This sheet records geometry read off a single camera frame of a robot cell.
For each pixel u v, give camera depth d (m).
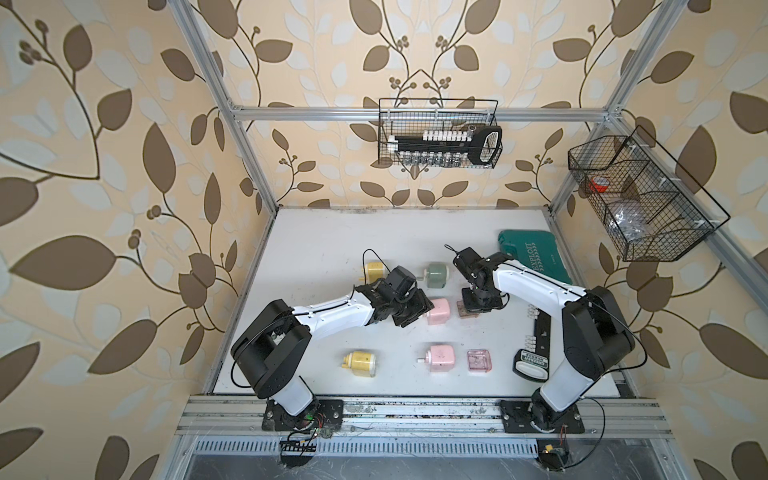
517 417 0.74
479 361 0.83
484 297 0.75
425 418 0.75
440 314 0.87
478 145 0.84
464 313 0.82
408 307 0.74
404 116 0.91
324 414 0.74
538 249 1.02
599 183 0.80
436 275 0.93
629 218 0.73
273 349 0.45
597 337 0.46
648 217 0.74
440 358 0.77
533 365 0.81
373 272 0.93
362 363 0.75
